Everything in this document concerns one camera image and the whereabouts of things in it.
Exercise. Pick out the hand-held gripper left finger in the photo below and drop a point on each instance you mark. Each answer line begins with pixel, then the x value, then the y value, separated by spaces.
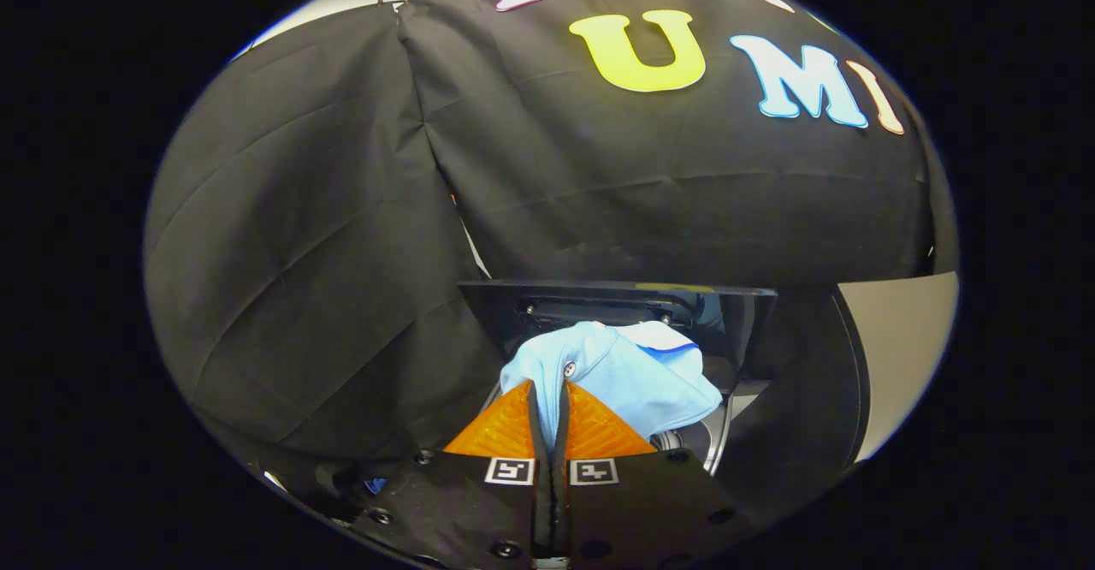
pixel 537 433

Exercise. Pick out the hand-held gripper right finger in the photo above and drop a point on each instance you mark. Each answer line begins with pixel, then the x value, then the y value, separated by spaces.
pixel 562 433

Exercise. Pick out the light blue polo shirt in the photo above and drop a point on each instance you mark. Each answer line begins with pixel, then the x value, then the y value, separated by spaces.
pixel 633 382

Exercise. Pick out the black backdrop cloth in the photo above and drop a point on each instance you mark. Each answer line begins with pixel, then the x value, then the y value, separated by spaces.
pixel 299 253

